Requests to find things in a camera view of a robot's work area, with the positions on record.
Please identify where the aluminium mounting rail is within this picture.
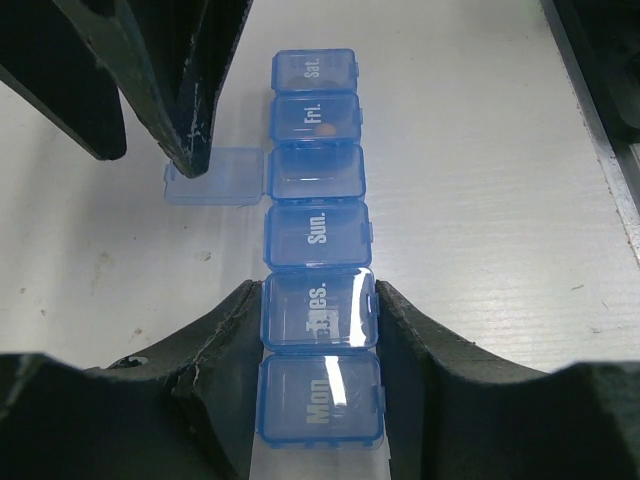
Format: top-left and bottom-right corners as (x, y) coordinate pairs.
(541, 1), (639, 263)

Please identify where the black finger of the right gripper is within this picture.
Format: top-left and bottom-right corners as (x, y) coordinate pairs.
(1, 1), (126, 160)
(56, 0), (252, 178)

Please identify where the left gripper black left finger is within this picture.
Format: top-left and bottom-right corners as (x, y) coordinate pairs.
(1, 280), (263, 479)

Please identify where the blue weekly pill organizer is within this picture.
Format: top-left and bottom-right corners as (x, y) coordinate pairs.
(164, 48), (384, 449)

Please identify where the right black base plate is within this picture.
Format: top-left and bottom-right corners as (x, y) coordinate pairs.
(554, 1), (639, 144)

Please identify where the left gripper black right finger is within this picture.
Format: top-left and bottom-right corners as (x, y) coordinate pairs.
(376, 281), (639, 479)

